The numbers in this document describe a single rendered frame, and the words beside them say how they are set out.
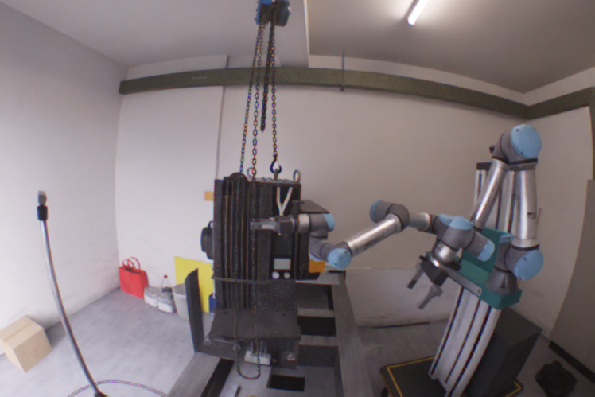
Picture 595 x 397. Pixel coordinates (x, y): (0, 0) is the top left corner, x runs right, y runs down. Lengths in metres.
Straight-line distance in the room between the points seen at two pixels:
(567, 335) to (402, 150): 2.70
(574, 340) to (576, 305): 0.35
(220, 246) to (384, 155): 1.80
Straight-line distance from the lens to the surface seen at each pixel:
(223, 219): 1.25
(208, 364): 1.43
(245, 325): 1.30
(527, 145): 0.92
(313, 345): 1.57
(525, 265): 0.97
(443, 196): 2.77
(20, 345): 2.54
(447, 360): 1.87
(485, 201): 1.02
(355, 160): 2.42
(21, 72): 2.67
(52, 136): 2.78
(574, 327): 3.02
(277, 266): 1.32
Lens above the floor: 1.68
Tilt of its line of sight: 1 degrees down
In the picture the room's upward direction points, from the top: 3 degrees clockwise
